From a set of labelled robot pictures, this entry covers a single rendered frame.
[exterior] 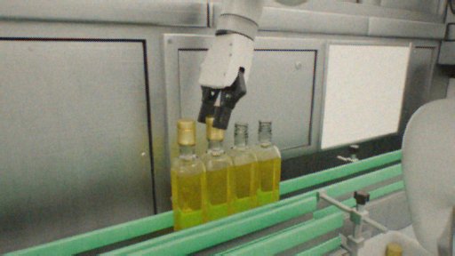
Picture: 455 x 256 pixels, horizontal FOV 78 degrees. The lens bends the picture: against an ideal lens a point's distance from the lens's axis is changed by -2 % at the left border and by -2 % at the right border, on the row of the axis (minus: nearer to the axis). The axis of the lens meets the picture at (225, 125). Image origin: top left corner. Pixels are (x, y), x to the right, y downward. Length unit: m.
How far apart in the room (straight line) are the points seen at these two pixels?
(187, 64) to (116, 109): 0.18
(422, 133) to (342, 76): 0.68
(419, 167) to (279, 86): 0.54
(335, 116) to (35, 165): 0.80
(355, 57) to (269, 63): 0.33
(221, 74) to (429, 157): 0.34
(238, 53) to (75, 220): 0.50
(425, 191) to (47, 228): 0.67
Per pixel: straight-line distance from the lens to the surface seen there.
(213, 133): 0.54
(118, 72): 0.64
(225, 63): 0.51
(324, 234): 0.64
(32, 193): 0.70
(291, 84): 0.81
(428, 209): 0.33
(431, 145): 0.28
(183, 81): 0.64
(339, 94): 0.95
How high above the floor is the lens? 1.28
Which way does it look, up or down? 14 degrees down
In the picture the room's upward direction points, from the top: straight up
